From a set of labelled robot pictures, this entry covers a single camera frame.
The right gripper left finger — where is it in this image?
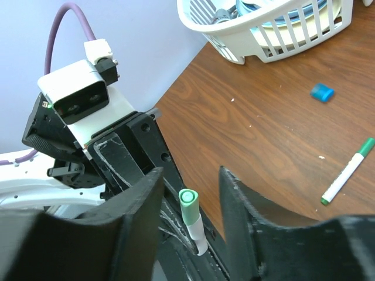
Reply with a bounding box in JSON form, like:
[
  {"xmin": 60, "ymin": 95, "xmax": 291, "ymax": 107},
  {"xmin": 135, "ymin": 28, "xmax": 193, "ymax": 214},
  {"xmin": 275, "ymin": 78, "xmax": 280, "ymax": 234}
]
[{"xmin": 1, "ymin": 167, "xmax": 164, "ymax": 280}]

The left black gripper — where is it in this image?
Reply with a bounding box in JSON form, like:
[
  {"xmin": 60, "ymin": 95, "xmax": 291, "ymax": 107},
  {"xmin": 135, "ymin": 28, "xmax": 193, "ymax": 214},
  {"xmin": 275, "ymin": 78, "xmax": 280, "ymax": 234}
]
[{"xmin": 22, "ymin": 94, "xmax": 229, "ymax": 280}]

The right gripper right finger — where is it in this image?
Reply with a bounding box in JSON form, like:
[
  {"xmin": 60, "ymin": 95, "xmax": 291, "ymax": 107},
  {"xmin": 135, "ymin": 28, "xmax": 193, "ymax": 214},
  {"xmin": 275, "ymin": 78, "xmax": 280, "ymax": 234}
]
[{"xmin": 219, "ymin": 167, "xmax": 374, "ymax": 280}]

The white pen light green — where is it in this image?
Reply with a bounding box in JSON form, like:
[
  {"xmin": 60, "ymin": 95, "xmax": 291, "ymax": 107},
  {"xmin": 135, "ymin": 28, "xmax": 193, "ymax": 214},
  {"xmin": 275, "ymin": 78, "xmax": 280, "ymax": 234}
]
[{"xmin": 179, "ymin": 189, "xmax": 208, "ymax": 256}]

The white pen dark green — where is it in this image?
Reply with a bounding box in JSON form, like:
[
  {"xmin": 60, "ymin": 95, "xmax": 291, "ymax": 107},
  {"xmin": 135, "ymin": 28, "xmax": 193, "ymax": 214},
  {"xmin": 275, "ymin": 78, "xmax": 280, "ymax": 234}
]
[{"xmin": 320, "ymin": 138, "xmax": 374, "ymax": 205}]

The light green pen cap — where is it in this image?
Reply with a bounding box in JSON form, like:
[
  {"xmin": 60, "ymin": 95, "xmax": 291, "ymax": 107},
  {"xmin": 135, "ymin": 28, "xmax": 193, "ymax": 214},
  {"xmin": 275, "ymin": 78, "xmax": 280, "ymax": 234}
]
[{"xmin": 179, "ymin": 189, "xmax": 200, "ymax": 226}]

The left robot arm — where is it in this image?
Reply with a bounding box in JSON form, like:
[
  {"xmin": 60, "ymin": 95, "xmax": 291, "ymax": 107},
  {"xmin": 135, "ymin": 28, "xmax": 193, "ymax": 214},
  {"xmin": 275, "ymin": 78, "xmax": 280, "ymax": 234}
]
[{"xmin": 1, "ymin": 95, "xmax": 229, "ymax": 280}]

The blue highlighter cap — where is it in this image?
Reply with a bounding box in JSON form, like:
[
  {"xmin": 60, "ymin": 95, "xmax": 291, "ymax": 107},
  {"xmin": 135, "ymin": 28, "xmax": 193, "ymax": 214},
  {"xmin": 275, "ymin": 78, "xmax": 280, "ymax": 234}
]
[{"xmin": 310, "ymin": 83, "xmax": 335, "ymax": 102}]

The grey cup in basket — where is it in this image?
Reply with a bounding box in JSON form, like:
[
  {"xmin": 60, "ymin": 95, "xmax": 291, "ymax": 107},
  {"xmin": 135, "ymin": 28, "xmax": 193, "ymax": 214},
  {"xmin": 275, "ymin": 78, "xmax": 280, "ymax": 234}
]
[{"xmin": 212, "ymin": 9, "xmax": 233, "ymax": 24}]

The white plastic basket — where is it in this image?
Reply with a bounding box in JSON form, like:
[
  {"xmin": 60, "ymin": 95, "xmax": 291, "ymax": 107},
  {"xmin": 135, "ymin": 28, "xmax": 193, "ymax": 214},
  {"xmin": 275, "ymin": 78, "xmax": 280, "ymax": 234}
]
[{"xmin": 177, "ymin": 1, "xmax": 353, "ymax": 64}]

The light blue plate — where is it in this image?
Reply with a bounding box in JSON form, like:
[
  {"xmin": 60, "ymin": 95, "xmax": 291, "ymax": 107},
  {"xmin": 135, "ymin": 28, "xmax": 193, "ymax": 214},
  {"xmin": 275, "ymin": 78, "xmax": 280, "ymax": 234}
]
[{"xmin": 228, "ymin": 0, "xmax": 327, "ymax": 28}]

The beige blue plate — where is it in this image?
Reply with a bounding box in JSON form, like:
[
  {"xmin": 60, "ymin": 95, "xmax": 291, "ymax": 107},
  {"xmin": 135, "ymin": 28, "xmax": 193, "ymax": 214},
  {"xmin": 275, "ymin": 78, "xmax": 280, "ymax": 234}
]
[{"xmin": 251, "ymin": 1, "xmax": 342, "ymax": 49}]

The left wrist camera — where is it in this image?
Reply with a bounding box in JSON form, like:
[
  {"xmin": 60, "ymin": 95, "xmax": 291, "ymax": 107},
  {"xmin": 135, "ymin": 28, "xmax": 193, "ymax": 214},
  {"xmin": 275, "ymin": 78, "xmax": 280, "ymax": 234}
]
[{"xmin": 37, "ymin": 39, "xmax": 135, "ymax": 148}]

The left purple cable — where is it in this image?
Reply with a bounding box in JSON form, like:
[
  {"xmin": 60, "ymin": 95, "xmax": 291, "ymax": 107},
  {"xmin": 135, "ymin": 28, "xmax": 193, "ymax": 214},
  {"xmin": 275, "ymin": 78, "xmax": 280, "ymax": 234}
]
[{"xmin": 0, "ymin": 2, "xmax": 97, "ymax": 166}]

